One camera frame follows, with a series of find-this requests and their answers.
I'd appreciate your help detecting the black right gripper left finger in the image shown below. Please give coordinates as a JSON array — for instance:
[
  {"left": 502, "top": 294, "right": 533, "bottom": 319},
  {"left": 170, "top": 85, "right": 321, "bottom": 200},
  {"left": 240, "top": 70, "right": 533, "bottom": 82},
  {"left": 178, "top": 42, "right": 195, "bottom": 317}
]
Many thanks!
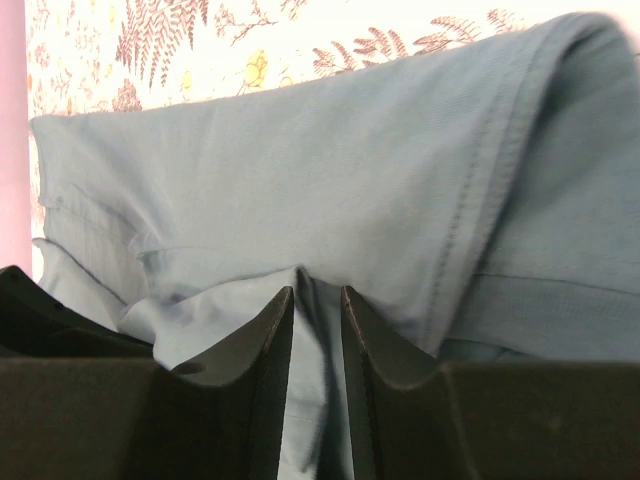
[{"left": 1, "top": 288, "right": 293, "bottom": 479}]

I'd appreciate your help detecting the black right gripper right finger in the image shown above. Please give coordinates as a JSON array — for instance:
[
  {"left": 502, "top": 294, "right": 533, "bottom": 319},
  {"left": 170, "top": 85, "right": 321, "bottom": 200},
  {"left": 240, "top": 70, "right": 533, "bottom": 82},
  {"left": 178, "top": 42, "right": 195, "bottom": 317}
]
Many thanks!
[{"left": 341, "top": 287, "right": 639, "bottom": 479}]

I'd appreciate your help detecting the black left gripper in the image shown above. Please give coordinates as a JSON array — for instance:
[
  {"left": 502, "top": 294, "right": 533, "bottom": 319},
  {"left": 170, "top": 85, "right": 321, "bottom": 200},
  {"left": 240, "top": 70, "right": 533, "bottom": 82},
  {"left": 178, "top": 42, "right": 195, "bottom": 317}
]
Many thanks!
[{"left": 1, "top": 265, "right": 152, "bottom": 358}]

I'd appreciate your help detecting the blue t shirt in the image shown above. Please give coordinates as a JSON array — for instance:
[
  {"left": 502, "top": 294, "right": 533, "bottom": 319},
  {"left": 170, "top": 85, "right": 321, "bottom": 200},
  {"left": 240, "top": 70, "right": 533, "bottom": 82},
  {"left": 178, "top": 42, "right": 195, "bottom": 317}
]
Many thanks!
[{"left": 31, "top": 13, "right": 639, "bottom": 479}]

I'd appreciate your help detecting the floral table mat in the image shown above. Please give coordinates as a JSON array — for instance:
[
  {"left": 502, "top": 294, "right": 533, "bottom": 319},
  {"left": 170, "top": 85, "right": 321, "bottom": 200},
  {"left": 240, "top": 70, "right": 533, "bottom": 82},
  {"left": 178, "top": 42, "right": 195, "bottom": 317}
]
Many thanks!
[{"left": 27, "top": 0, "right": 640, "bottom": 116}]

